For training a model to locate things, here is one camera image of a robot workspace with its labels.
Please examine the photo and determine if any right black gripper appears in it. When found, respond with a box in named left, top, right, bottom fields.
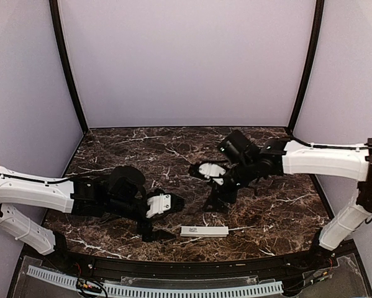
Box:
left=202, top=158, right=257, bottom=213

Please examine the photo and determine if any white remote control body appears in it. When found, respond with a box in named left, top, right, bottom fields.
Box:
left=180, top=226, right=229, bottom=238

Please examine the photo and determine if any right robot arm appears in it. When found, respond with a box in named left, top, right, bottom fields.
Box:
left=196, top=130, right=372, bottom=269

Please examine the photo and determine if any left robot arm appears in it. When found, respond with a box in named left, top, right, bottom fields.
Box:
left=0, top=166, right=184, bottom=271

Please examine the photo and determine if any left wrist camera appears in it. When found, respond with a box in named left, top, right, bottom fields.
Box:
left=146, top=189, right=185, bottom=220

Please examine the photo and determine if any white slotted cable duct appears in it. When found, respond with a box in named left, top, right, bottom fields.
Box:
left=27, top=265, right=283, bottom=297

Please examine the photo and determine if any black front rail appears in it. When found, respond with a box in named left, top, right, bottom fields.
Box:
left=43, top=251, right=338, bottom=280

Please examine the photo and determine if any right black frame post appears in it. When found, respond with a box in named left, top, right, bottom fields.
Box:
left=286, top=0, right=325, bottom=135

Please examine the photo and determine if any black frame post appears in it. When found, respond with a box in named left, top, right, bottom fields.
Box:
left=49, top=0, right=89, bottom=135
left=286, top=0, right=325, bottom=135

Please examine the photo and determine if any left black frame post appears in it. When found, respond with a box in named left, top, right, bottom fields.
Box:
left=49, top=0, right=89, bottom=135

